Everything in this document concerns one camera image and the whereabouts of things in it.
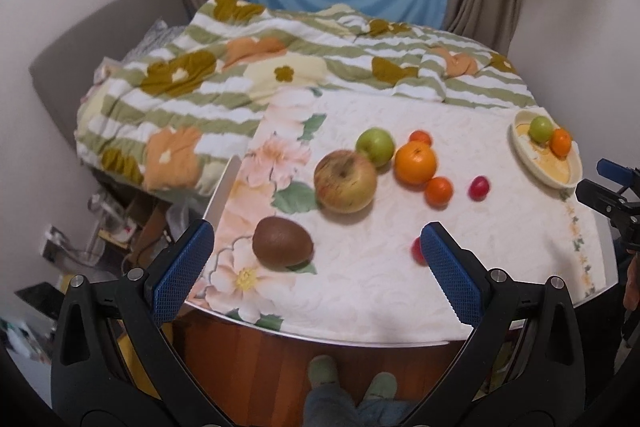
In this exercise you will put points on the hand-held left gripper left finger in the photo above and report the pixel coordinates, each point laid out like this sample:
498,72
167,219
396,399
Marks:
182,272

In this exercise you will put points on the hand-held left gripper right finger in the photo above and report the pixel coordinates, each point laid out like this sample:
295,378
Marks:
452,277

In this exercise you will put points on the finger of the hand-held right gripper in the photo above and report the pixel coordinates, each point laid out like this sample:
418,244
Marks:
602,199
612,169

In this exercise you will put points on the red cherry tomato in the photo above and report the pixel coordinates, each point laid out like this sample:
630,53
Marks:
416,251
478,188

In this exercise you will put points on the cream bowl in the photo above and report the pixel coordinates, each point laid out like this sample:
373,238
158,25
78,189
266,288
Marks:
555,172

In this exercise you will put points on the small tangerine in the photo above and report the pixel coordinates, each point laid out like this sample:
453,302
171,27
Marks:
421,137
439,191
560,143

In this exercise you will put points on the brown kiwi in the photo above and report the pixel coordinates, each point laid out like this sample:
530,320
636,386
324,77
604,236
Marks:
282,243

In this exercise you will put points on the large orange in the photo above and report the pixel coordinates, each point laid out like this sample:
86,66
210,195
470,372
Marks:
415,163

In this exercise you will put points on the large yellow red apple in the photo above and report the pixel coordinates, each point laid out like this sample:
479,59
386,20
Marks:
345,182

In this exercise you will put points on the green apple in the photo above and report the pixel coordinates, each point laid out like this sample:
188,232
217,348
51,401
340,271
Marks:
375,146
540,128

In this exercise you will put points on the clear plastic bag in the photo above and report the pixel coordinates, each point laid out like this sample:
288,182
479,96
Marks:
179,219

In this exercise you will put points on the cardboard box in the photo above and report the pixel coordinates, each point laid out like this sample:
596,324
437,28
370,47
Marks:
150,227

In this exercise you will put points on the clear glass jar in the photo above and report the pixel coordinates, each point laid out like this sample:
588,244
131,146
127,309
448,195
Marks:
91,252

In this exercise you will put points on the green slipper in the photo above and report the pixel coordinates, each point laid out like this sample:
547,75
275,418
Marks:
380,387
324,372

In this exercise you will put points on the black box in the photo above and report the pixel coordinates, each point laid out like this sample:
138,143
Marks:
40,302

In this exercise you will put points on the person's right leg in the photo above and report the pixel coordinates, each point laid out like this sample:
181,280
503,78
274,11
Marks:
387,414

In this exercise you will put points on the person's leg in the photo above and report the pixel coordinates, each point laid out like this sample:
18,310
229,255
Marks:
327,409
387,414

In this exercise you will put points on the striped floral blanket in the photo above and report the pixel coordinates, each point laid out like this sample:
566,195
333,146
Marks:
200,107

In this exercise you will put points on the person's left leg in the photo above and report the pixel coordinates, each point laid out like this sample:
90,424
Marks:
327,409

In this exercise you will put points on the grey patterned pillow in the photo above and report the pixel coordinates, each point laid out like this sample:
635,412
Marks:
150,39

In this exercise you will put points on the grey bed headboard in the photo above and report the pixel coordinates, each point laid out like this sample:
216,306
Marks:
55,67

